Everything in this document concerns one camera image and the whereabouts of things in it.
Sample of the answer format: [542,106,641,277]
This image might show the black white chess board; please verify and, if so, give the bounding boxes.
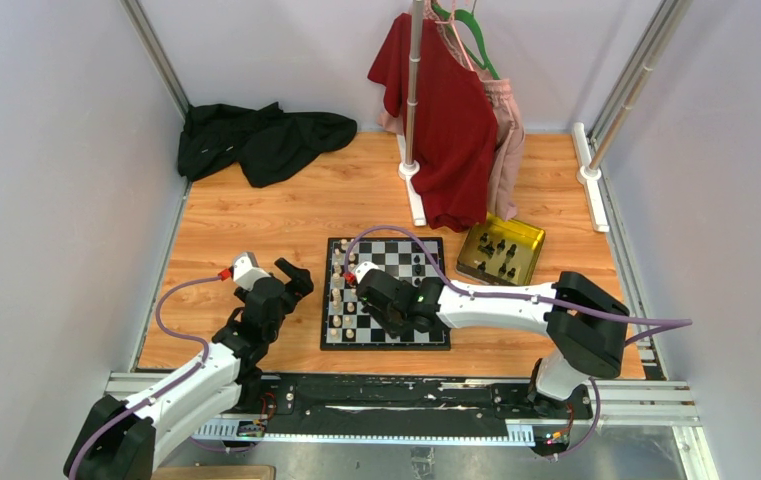
[319,237,452,352]

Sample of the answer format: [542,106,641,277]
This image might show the yellow metal tin box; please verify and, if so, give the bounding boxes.
[456,214,546,286]

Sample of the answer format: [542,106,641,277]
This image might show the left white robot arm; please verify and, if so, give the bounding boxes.
[63,252,314,479]

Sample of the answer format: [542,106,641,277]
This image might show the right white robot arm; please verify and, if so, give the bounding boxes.
[348,262,629,418]

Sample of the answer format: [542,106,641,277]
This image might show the white chess pieces rows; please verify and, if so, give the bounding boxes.
[323,238,358,346]

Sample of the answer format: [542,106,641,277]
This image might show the white clothes rack stand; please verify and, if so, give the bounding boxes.
[398,0,427,227]

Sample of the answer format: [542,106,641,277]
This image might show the black cloth pile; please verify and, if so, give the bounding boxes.
[177,102,358,188]

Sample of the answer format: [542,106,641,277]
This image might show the red shirt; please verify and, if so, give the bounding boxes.
[367,13,501,233]

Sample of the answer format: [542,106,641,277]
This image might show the pink garment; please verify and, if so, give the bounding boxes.
[377,0,527,223]

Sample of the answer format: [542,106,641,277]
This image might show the right white rack foot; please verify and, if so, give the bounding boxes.
[570,0,693,234]

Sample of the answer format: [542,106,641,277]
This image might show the green clothes hanger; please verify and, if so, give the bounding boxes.
[430,1,500,80]

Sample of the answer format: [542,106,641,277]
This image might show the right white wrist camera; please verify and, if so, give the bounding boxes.
[353,261,380,282]

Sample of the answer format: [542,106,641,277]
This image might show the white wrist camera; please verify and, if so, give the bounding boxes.
[231,252,270,290]
[353,261,380,282]

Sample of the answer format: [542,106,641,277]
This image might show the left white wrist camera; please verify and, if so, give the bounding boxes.
[231,252,270,290]

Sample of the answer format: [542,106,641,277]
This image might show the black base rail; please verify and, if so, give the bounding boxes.
[197,360,593,442]

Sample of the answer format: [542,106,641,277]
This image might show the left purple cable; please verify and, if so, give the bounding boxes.
[65,268,232,480]

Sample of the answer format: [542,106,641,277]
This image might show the purple cable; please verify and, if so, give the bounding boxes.
[343,225,694,349]
[65,268,232,480]

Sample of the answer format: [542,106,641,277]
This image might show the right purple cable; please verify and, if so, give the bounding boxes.
[343,225,694,349]

